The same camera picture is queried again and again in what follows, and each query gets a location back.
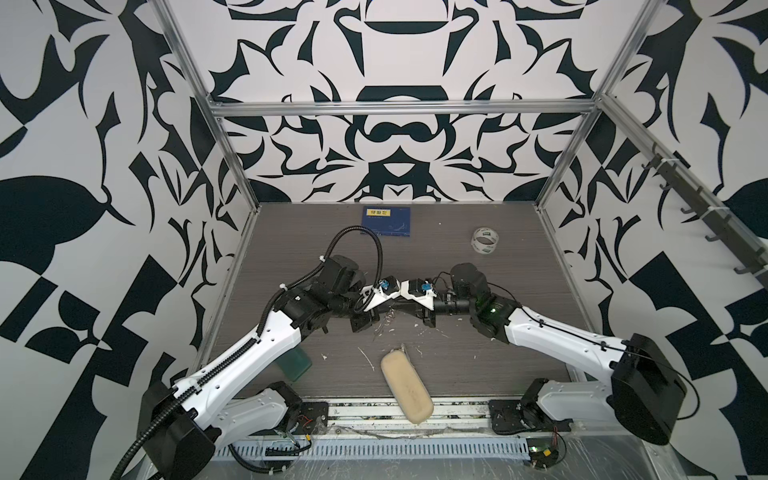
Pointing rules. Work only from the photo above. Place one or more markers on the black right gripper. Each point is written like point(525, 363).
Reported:
point(427, 315)

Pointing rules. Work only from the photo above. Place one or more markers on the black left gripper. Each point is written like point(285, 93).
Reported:
point(366, 318)

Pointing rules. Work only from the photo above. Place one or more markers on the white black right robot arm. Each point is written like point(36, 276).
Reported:
point(631, 381)

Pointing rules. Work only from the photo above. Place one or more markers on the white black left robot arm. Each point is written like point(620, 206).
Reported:
point(177, 428)

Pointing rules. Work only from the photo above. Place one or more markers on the beige glasses case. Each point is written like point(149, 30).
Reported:
point(407, 387)

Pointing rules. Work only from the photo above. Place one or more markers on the green translucent plastic case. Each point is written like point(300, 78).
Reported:
point(294, 363)

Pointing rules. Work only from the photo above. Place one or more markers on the blue book yellow label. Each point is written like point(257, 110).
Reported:
point(387, 221)

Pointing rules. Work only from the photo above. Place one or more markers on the clear tape roll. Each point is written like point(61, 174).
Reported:
point(484, 240)

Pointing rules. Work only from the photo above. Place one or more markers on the green circuit board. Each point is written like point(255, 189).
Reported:
point(544, 452)

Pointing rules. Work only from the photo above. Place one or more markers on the white slotted cable duct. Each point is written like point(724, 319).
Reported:
point(515, 449)

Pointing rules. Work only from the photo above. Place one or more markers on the black wall hook rack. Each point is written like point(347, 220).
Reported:
point(701, 204)

